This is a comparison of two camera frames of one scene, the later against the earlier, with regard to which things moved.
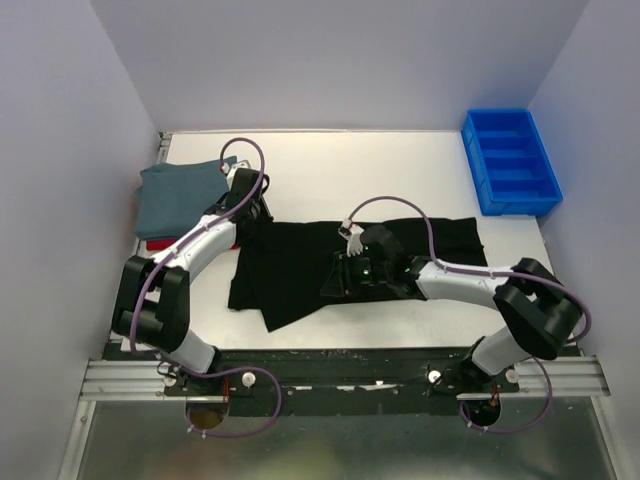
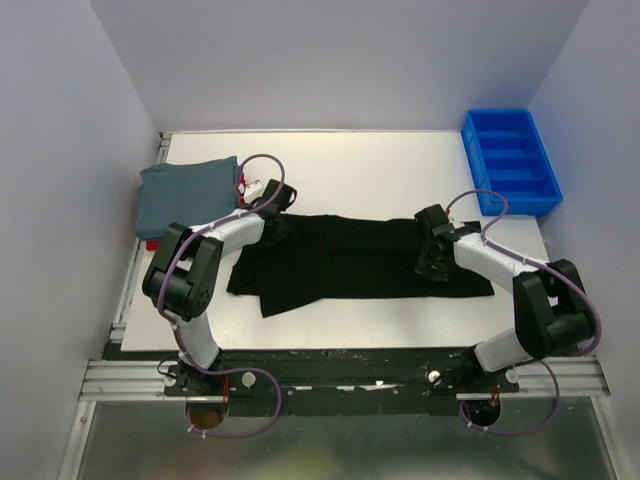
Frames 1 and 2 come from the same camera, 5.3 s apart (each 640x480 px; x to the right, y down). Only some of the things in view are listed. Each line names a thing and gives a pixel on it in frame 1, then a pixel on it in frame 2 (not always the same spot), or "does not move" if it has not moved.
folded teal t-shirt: x=172 y=197 does not move
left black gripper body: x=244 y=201 to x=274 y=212
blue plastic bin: x=510 y=168 does not move
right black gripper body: x=364 y=271 to x=426 y=264
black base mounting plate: x=330 y=382 does not move
